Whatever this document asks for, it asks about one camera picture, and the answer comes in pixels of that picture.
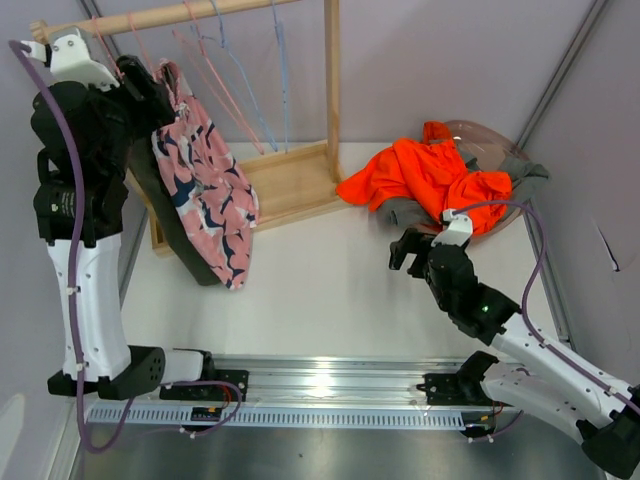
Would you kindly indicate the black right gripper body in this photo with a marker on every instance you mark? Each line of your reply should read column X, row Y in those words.
column 419, row 267

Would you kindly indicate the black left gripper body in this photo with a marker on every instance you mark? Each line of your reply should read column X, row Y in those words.
column 152, row 112

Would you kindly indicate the grey shorts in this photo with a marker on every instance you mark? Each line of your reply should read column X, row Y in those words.
column 526, row 177

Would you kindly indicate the dark olive shorts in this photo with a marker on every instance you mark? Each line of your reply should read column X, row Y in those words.
column 167, row 230

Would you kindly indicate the orange shorts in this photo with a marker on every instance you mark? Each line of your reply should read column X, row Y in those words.
column 435, row 176
column 435, row 132

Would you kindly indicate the blue wire hanger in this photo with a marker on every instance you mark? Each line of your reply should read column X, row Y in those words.
column 222, row 42
column 280, row 40

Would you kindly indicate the pink patterned shorts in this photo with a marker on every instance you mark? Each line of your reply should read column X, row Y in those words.
column 214, row 200

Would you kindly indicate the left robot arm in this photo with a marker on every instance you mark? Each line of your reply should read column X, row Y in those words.
column 87, row 134

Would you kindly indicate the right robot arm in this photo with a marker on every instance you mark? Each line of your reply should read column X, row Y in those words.
column 554, row 384

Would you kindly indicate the pink translucent plastic basin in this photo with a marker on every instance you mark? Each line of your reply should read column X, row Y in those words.
column 483, row 149

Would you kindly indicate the wooden clothes rack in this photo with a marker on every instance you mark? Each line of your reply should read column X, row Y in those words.
column 293, row 185

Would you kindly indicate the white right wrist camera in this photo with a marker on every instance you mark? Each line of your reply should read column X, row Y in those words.
column 457, row 229

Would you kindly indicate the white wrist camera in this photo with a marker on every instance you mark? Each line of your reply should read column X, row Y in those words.
column 68, row 57
column 457, row 229

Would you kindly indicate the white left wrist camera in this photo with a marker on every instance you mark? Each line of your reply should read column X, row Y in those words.
column 68, row 57

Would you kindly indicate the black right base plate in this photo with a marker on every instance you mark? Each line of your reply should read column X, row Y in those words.
column 449, row 389

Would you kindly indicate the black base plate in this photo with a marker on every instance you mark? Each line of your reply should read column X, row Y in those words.
column 449, row 389
column 222, row 385

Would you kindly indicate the white slotted cable duct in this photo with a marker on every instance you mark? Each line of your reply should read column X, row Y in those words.
column 299, row 418

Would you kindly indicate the aluminium mounting rail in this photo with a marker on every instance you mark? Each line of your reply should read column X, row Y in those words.
column 320, row 382

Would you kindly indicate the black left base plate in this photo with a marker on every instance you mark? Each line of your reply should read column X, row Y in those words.
column 222, row 385

